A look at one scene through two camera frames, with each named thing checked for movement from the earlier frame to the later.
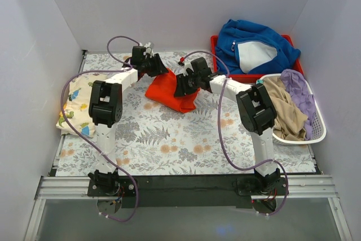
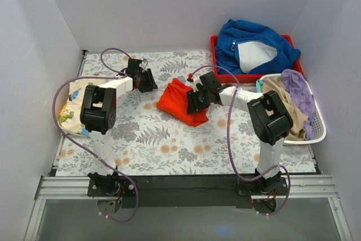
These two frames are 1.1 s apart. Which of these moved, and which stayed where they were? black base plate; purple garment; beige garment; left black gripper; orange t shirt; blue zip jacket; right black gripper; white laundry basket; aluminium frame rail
Moved: orange t shirt; left black gripper; right black gripper
Stayed: white laundry basket; purple garment; aluminium frame rail; beige garment; blue zip jacket; black base plate
